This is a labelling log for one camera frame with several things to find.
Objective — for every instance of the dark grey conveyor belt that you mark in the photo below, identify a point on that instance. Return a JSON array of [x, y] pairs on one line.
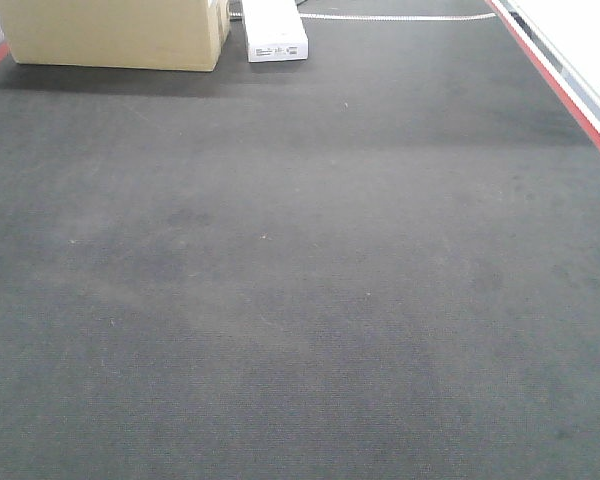
[[379, 263]]

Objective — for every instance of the white carton box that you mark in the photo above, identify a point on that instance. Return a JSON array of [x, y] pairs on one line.
[[274, 31]]

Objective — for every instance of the cardboard box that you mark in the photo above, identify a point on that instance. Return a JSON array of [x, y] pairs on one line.
[[169, 35]]

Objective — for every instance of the red conveyor side rail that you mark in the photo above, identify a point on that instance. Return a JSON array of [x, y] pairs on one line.
[[565, 93]]

